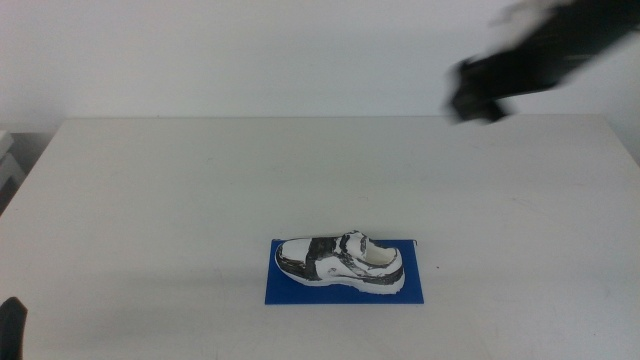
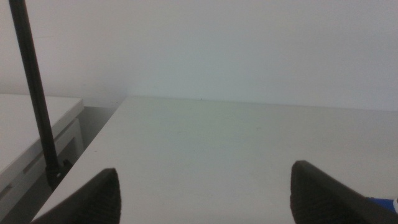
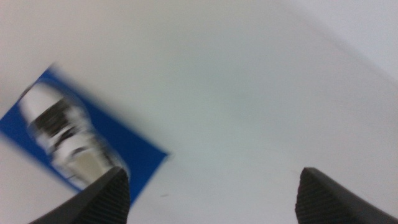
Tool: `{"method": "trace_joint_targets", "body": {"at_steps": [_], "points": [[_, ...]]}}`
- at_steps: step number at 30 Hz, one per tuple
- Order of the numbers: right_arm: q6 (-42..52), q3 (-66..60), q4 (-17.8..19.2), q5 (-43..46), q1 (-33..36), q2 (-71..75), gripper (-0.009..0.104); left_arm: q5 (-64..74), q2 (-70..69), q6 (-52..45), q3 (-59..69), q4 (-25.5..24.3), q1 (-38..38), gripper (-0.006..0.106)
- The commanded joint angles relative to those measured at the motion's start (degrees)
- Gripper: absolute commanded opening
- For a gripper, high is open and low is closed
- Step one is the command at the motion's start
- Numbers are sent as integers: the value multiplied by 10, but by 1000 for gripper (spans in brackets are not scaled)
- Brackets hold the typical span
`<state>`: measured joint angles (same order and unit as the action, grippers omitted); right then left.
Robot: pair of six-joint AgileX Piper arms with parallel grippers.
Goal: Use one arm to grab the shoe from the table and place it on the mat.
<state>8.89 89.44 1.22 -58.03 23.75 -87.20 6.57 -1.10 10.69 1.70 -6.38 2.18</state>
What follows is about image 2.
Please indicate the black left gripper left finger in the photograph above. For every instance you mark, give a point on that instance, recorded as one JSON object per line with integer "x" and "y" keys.
{"x": 90, "y": 202}

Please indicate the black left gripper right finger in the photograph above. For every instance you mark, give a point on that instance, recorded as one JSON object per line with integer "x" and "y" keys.
{"x": 323, "y": 199}

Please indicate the blue mat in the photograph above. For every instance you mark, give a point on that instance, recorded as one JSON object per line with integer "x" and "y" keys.
{"x": 384, "y": 203}

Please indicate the white side table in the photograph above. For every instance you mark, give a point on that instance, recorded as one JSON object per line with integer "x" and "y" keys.
{"x": 28, "y": 137}

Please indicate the black stand pole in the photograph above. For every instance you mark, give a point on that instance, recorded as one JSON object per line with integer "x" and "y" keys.
{"x": 35, "y": 93}

